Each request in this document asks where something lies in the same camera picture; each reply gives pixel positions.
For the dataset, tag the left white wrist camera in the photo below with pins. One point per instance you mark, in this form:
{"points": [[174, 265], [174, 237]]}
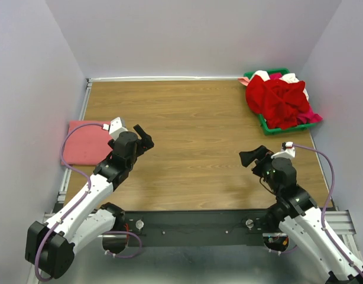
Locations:
{"points": [[115, 127]]}

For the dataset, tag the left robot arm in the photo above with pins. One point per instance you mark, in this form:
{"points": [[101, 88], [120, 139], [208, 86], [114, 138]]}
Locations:
{"points": [[51, 246]]}

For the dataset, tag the red t-shirt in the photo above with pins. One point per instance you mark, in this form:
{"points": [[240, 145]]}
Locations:
{"points": [[280, 114]]}

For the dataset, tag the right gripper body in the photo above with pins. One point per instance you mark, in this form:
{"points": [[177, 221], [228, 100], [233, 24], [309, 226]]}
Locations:
{"points": [[262, 168]]}

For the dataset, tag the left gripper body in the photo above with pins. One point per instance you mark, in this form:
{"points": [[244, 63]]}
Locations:
{"points": [[139, 152]]}

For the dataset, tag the white t-shirt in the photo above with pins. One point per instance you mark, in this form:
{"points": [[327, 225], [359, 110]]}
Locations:
{"points": [[254, 95]]}

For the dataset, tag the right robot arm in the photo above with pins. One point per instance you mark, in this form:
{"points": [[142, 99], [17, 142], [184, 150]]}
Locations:
{"points": [[296, 214]]}

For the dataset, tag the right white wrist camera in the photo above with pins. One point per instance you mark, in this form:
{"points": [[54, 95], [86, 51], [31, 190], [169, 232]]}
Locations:
{"points": [[287, 151]]}

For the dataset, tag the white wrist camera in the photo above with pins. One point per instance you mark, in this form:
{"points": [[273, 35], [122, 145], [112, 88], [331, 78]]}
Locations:
{"points": [[115, 127], [287, 151]]}

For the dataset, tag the light pink cloth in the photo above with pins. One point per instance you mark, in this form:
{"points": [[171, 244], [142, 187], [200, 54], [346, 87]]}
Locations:
{"points": [[244, 81]]}

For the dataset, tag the magenta t-shirt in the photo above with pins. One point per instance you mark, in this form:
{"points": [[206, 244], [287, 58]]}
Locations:
{"points": [[308, 117]]}

